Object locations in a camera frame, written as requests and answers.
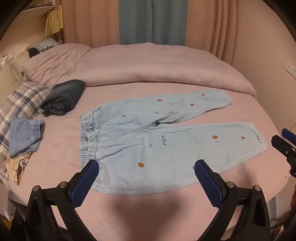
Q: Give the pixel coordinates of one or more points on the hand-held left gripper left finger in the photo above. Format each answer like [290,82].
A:
[84,179]

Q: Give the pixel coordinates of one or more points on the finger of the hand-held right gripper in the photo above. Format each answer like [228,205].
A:
[288,135]
[283,146]

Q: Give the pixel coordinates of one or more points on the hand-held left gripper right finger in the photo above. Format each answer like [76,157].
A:
[209,183]

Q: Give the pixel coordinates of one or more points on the light blue strawberry pants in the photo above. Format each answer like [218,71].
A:
[138,139]

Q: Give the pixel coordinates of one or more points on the cartoon printed cloth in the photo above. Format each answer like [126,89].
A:
[18,166]

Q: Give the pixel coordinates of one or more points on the folded blue shorts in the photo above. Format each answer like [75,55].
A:
[23,134]

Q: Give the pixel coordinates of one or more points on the folded dark jeans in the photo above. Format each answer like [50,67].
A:
[64,95]

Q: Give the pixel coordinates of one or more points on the plaid pillow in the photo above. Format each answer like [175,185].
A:
[20,99]

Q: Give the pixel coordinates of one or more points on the pink duvet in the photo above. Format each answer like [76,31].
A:
[138,64]

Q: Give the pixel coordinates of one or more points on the cream headboard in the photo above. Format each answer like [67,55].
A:
[9,71]

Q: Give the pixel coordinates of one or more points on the dark cloth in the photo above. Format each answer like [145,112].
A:
[34,52]

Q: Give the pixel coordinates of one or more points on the pink curtain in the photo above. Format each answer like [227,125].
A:
[208,23]
[90,20]

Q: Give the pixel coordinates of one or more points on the blue checked cloth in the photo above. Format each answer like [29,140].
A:
[47,44]

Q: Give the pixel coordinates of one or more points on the white plush toy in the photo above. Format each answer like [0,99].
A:
[22,48]

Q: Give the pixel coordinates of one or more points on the blue curtain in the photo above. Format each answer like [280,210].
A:
[152,20]

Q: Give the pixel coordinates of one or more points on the white wall socket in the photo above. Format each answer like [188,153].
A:
[291,69]

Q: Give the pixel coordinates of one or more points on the white wall shelf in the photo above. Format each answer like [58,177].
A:
[34,20]

